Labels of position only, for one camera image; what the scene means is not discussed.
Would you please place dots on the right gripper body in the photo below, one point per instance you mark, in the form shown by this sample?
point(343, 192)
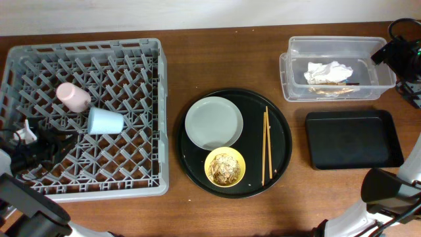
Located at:
point(385, 52)

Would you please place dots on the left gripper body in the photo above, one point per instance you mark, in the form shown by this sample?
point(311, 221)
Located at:
point(52, 149)

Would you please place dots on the pink cup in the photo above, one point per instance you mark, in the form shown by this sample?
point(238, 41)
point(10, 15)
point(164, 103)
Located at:
point(74, 98)

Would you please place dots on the light blue cup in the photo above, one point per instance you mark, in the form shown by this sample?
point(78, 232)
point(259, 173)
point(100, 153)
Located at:
point(101, 121)

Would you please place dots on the white napkin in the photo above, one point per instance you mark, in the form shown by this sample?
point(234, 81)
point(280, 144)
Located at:
point(331, 73)

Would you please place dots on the gold foil wrapper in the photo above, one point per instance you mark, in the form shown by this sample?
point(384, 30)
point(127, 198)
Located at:
point(334, 89)

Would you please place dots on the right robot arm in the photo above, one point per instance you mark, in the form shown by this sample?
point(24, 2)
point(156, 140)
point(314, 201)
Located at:
point(386, 199)

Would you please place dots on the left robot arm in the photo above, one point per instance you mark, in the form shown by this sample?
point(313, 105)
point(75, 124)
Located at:
point(41, 216)

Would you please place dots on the grey dishwasher rack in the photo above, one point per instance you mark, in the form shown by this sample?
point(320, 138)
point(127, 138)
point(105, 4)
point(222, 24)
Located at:
point(123, 76)

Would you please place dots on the clear plastic bin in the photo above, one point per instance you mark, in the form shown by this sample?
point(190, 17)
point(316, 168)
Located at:
point(351, 51)

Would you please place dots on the black rectangular tray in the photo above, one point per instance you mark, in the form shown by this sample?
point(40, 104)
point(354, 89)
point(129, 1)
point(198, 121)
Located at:
point(353, 140)

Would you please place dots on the right wooden chopstick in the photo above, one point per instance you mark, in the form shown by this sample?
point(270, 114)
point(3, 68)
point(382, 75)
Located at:
point(269, 143)

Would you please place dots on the wooden chopstick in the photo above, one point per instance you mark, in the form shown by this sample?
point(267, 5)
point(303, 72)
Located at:
point(269, 143)
point(263, 149)

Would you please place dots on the left wooden chopstick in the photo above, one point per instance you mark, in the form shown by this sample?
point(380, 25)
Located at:
point(263, 149)

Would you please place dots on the round black tray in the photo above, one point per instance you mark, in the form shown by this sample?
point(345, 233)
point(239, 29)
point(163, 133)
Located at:
point(252, 106)

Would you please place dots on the grey plate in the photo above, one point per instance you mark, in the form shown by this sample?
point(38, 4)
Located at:
point(213, 122)

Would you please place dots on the yellow bowl with food scraps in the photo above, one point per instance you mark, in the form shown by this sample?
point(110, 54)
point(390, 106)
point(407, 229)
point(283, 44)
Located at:
point(224, 167)

